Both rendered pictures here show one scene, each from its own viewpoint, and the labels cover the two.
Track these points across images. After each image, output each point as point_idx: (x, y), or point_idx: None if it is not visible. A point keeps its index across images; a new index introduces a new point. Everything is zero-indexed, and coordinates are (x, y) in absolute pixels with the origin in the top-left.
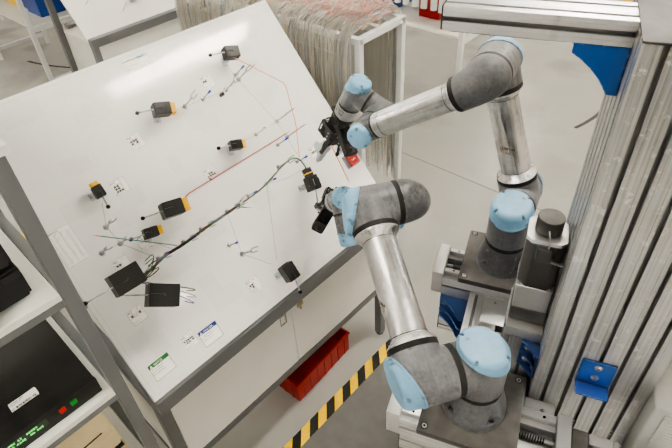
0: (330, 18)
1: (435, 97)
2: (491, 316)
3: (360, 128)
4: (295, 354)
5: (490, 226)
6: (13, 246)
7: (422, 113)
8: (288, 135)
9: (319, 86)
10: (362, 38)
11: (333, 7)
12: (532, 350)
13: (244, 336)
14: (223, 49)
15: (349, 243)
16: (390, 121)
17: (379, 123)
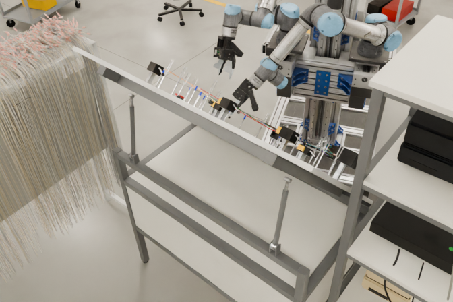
0: (27, 61)
1: None
2: (310, 56)
3: (272, 14)
4: None
5: (292, 21)
6: (395, 143)
7: None
8: (185, 100)
9: (75, 110)
10: (93, 40)
11: (37, 46)
12: None
13: None
14: (156, 67)
15: (287, 79)
16: None
17: (273, 5)
